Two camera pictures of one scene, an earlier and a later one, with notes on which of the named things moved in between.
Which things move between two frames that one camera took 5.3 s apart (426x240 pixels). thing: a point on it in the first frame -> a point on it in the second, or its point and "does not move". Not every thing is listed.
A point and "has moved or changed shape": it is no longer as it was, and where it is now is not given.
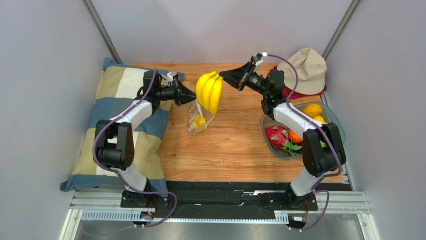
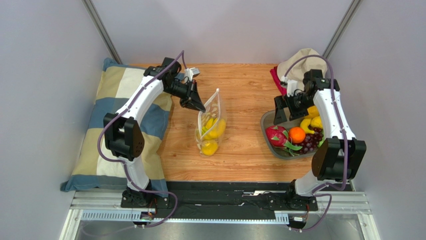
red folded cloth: [286, 92] does not move
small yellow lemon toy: [319, 118] does not move
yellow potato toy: [312, 110] does not move
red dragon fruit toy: [281, 137] does not move
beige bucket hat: [312, 69] does not move
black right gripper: [245, 79] -> [286, 103]
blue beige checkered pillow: [116, 85] does not move
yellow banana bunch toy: [209, 91] -> [213, 128]
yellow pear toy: [199, 121] -> [210, 148]
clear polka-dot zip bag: [198, 119] has moved or changed shape
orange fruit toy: [294, 137] does not move
